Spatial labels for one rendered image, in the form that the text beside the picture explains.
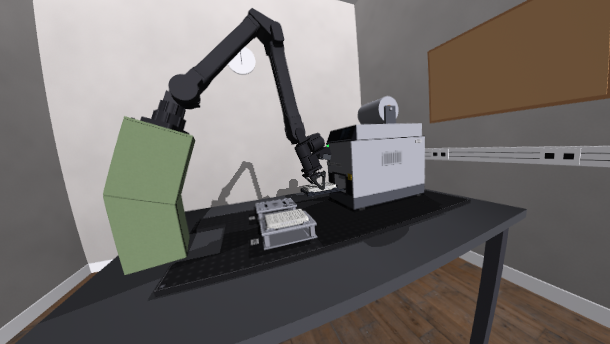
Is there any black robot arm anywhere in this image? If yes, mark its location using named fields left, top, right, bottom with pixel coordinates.
left=140, top=8, right=331, bottom=168

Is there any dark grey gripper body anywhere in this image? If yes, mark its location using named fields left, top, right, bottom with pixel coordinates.
left=299, top=153, right=322, bottom=178

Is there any white well plate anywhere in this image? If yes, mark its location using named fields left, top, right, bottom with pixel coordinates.
left=265, top=209, right=309, bottom=229
left=302, top=182, right=336, bottom=192

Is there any dark grey cylinder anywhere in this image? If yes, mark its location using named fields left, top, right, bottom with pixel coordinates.
left=358, top=96, right=398, bottom=124

